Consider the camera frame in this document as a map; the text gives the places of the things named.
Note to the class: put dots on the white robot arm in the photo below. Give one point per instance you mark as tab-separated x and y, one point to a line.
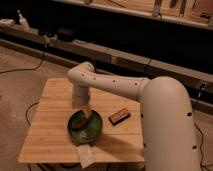
169	135

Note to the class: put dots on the brown rectangular block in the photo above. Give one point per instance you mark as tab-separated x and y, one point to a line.
119	116

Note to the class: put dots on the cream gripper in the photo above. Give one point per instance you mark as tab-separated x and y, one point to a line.
87	111

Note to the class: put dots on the green plate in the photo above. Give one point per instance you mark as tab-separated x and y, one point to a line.
87	133

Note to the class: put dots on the wooden table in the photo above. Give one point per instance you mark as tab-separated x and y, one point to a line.
47	140

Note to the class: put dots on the white spray bottle background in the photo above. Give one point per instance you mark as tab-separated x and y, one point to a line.
23	22

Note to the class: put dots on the black device on ledge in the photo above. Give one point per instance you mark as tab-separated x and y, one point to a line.
66	35

